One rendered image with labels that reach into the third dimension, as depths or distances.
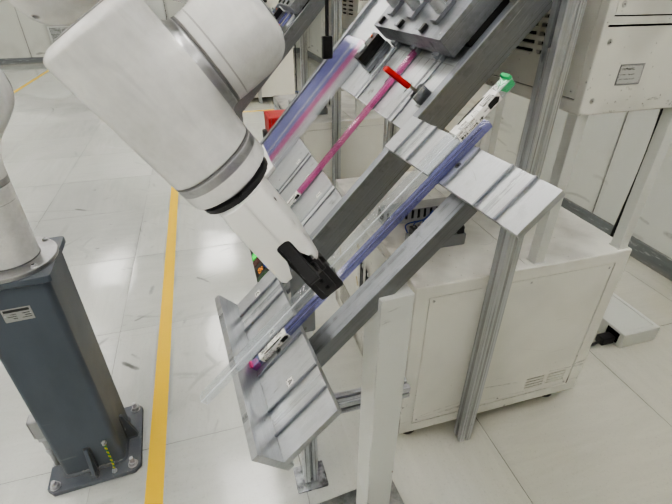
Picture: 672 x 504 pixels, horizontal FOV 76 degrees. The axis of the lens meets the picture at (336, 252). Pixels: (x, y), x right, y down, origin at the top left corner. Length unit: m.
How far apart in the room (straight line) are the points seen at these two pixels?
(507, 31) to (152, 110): 0.69
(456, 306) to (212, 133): 0.89
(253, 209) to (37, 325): 0.90
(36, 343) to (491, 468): 1.28
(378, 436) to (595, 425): 0.98
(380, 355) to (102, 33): 0.60
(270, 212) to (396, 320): 0.39
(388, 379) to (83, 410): 0.88
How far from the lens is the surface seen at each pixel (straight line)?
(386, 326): 0.72
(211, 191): 0.38
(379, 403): 0.85
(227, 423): 1.58
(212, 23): 0.36
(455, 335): 1.22
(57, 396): 1.37
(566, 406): 1.77
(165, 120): 0.35
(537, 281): 1.26
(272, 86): 5.60
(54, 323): 1.21
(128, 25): 0.35
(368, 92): 1.11
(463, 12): 0.91
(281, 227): 0.39
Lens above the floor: 1.24
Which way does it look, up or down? 32 degrees down
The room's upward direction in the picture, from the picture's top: straight up
